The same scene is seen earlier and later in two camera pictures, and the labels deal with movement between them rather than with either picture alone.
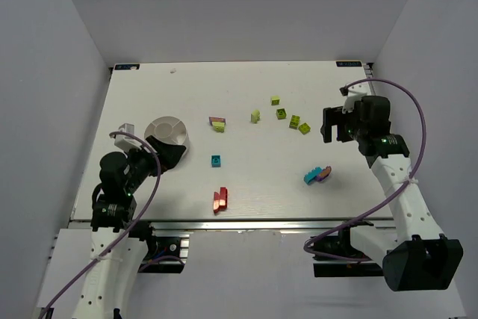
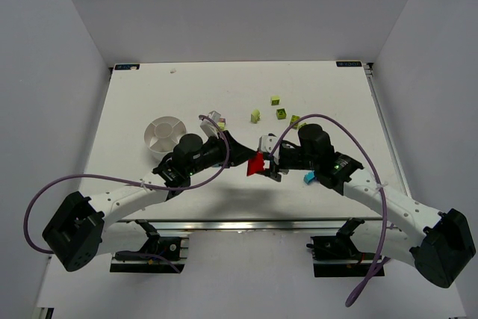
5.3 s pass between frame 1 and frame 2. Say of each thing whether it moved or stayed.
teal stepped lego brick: stayed
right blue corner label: stayed
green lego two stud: stayed
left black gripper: moved
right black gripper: moved
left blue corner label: stayed
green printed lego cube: stayed
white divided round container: stayed
